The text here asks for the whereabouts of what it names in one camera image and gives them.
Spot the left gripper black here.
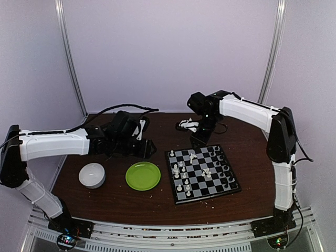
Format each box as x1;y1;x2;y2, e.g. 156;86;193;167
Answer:
112;136;156;159

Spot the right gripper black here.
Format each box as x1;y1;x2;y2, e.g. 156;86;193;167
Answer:
190;112;219;150

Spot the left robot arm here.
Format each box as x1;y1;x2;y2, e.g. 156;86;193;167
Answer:
1;111;156;233

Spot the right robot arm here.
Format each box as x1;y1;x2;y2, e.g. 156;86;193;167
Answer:
178;90;297;232

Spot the black and white chessboard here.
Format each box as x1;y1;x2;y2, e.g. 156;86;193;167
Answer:
164;144;242;205

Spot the lime green plate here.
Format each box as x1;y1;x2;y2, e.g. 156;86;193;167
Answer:
125;161;161;191

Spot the white bowl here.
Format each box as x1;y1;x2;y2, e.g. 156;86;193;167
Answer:
78;163;106;189

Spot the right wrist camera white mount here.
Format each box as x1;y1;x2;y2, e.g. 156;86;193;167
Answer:
175;118;199;133

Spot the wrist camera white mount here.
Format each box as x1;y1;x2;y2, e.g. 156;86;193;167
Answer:
133;119;146;141
175;118;199;133

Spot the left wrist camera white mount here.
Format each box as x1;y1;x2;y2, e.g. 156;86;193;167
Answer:
133;119;146;141

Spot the black braided cable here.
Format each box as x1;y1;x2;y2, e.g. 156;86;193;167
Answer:
65;103;160;132

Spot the aluminium front rail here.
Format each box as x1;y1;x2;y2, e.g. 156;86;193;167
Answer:
19;207;327;251

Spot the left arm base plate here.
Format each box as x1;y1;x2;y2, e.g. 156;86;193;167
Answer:
48;215;94;238

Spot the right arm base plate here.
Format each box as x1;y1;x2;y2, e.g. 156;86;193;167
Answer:
250;217;297;238

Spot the right aluminium corner post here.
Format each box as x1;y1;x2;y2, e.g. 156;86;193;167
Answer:
258;0;288;104

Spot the aluminium corner post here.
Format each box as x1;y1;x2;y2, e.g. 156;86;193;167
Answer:
258;0;288;104
55;0;88;118

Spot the left aluminium corner post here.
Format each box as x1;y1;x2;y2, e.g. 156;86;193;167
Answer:
55;0;88;118

